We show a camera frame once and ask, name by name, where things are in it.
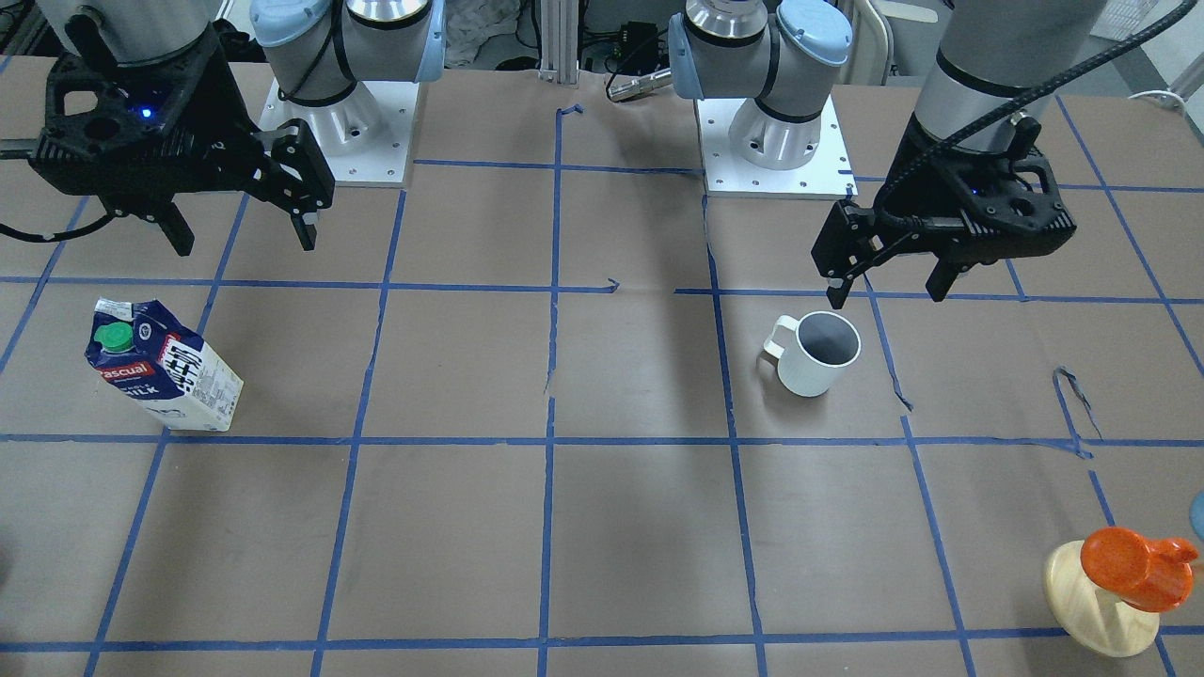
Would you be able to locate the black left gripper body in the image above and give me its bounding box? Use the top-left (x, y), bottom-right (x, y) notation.
top-left (873, 120), bottom-right (1078, 269)

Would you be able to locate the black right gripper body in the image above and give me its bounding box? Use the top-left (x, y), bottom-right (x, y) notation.
top-left (29, 42), bottom-right (283, 222)

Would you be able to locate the white ribbed mug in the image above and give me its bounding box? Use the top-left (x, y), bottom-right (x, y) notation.
top-left (762, 311), bottom-right (862, 396)

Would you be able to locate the blue white milk carton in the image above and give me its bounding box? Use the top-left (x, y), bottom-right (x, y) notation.
top-left (85, 298), bottom-right (244, 432)

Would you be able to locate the blue mug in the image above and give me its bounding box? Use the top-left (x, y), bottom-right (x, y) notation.
top-left (1188, 490), bottom-right (1204, 543)

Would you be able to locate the orange mug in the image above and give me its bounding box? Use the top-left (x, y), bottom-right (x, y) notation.
top-left (1080, 526), bottom-right (1200, 613)

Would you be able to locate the wooden mug tree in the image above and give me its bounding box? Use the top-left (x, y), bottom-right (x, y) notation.
top-left (1041, 540), bottom-right (1161, 658)

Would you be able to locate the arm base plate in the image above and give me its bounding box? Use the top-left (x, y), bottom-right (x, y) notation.
top-left (695, 96), bottom-right (858, 200)
top-left (259, 81), bottom-right (424, 188)

